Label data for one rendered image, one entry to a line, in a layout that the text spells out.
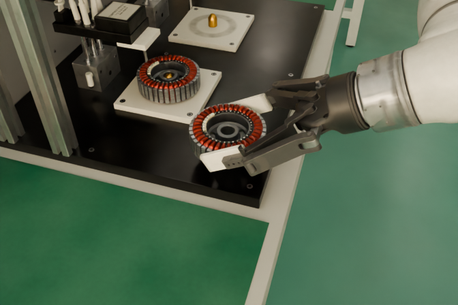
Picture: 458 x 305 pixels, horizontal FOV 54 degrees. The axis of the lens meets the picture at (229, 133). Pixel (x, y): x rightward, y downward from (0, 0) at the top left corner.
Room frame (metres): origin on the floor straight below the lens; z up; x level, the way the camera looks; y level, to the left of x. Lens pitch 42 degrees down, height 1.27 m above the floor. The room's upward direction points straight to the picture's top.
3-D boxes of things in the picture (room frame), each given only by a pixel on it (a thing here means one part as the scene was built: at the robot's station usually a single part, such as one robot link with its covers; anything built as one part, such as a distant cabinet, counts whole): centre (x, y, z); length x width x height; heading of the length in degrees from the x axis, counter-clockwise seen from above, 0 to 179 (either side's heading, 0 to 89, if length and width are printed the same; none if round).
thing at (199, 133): (0.50, 0.00, 0.82); 0.11 x 0.11 x 0.04
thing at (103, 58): (0.72, 0.25, 0.80); 0.07 x 0.05 x 0.06; 163
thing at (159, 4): (0.95, 0.17, 0.80); 0.07 x 0.05 x 0.06; 163
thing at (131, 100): (0.67, 0.11, 0.78); 0.15 x 0.15 x 0.01; 73
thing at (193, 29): (0.90, 0.04, 0.78); 0.15 x 0.15 x 0.01; 73
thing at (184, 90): (0.67, 0.11, 0.80); 0.11 x 0.11 x 0.04
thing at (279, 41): (0.79, 0.09, 0.76); 0.64 x 0.47 x 0.02; 163
